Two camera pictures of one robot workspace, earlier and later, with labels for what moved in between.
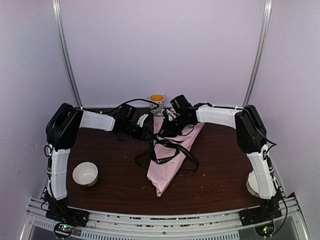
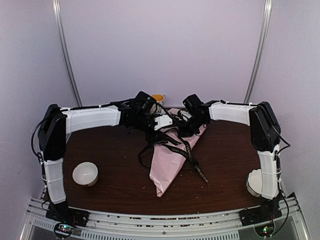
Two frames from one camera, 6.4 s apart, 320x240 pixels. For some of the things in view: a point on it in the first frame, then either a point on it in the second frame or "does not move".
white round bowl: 86,173 does not move
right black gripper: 169,131 to 184,132
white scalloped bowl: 251,184 does not move
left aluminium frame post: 60,35 does not move
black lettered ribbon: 180,148 to 182,147
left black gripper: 143,135 to 155,138
